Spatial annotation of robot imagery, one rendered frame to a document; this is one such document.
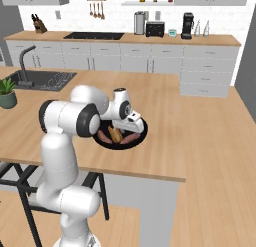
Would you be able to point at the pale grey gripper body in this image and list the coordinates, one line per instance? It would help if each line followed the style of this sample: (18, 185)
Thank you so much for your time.
(132, 126)

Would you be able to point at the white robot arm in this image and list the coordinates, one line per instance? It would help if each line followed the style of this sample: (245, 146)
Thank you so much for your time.
(60, 151)

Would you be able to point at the reddish brown sausage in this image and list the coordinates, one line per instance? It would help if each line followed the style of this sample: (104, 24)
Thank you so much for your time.
(104, 136)
(130, 138)

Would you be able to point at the black bowl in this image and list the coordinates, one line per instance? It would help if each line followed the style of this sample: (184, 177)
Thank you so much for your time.
(115, 145)

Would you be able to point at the grey base cupboard run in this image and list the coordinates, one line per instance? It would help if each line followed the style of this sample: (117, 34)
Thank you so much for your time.
(133, 56)

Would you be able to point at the dark grey sink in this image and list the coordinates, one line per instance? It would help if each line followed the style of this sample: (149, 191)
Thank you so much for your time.
(50, 80)

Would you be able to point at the black hob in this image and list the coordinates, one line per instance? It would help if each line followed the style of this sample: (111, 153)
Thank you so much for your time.
(94, 35)

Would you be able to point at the black toaster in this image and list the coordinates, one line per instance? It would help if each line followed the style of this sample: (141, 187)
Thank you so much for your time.
(155, 29)

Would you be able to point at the small teal container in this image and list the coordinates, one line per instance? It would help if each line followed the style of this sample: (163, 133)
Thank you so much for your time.
(172, 33)

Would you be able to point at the silver canister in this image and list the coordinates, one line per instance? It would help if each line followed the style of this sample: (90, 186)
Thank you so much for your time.
(139, 23)

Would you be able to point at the black coffee machine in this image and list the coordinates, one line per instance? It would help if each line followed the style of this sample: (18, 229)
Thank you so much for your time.
(187, 26)

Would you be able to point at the clear glass bottle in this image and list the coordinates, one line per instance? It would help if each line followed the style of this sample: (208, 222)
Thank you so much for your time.
(197, 30)
(206, 30)

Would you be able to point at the hanging wooden spoon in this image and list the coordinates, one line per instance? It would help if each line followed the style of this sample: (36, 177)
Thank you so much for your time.
(102, 11)
(95, 11)
(91, 10)
(98, 11)

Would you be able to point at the dark grey tap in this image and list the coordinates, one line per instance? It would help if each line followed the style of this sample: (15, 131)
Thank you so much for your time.
(23, 66)

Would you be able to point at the black metal stool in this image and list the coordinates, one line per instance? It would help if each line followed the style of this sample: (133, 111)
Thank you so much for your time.
(23, 191)

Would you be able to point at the green plant in grey pot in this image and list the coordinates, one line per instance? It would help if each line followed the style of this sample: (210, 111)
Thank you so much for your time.
(7, 96)

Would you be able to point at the wooden knife block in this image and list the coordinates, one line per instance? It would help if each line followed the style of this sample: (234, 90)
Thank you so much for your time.
(40, 25)

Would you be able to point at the grey tall cabinet unit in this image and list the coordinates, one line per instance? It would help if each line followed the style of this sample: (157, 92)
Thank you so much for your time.
(10, 31)

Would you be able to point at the grey wall socket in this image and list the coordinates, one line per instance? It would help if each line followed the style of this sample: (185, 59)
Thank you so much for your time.
(157, 15)
(58, 14)

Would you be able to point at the white wall shelf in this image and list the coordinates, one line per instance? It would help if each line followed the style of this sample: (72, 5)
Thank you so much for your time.
(148, 3)

